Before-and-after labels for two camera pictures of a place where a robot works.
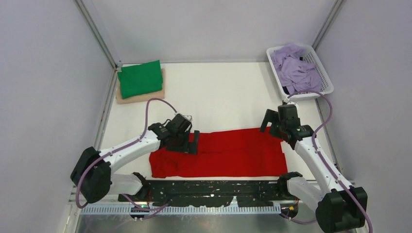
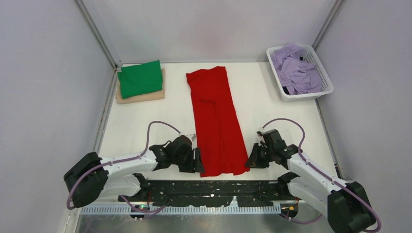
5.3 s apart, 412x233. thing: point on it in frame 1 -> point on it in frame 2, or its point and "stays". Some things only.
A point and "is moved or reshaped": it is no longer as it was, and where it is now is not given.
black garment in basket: (285, 90) stays
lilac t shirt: (298, 75) stays
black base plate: (208, 193) stays
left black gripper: (191, 149) -> (190, 167)
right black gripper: (271, 116) -> (254, 161)
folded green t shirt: (140, 79) stays
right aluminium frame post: (335, 11) stays
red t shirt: (248, 152) is moved or reshaped
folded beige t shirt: (156, 94) stays
